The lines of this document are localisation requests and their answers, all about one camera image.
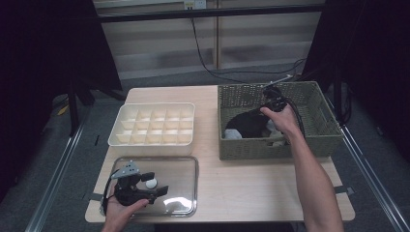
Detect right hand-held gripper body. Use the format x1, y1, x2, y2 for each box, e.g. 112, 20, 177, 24
261, 74, 294, 113

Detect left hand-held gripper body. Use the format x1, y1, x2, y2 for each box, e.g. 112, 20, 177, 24
110, 159, 159, 207

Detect clear plastic lid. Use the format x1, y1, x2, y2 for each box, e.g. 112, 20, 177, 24
109, 156, 200, 218

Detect white compartment storage box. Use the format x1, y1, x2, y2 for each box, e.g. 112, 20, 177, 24
107, 101, 196, 158

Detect black sock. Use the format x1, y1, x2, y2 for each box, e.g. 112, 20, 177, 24
224, 108, 273, 139

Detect beige sock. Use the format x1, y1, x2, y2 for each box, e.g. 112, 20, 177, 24
270, 129, 290, 148

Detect green woven basket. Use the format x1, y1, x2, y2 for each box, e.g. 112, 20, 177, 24
217, 80, 343, 161

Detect person's left hand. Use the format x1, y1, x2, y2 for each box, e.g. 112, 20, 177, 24
102, 195, 151, 231

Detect person's right hand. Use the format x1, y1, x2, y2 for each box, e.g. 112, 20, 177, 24
260, 104, 306, 143

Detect black tape piece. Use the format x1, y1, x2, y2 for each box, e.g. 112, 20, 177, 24
82, 191, 104, 202
333, 186, 356, 196

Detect black metal stand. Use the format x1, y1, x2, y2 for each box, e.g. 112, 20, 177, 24
66, 75, 129, 138
333, 69, 352, 125

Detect black curtain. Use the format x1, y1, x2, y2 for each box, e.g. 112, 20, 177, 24
0, 0, 124, 197
301, 0, 410, 162

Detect black horizontal bar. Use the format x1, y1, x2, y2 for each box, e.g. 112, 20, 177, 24
96, 3, 327, 23

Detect right hand-held gripper cable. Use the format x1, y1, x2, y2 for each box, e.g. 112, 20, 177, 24
283, 96, 307, 138

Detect black floor cable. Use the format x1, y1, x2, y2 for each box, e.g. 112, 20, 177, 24
212, 57, 308, 80

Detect aluminium floor rail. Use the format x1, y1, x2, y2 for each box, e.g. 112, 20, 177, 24
24, 122, 87, 232
339, 124, 410, 232

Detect black wall cable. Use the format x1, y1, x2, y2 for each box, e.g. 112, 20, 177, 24
190, 17, 250, 84

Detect white wall socket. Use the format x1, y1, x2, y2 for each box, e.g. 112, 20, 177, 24
183, 0, 207, 10

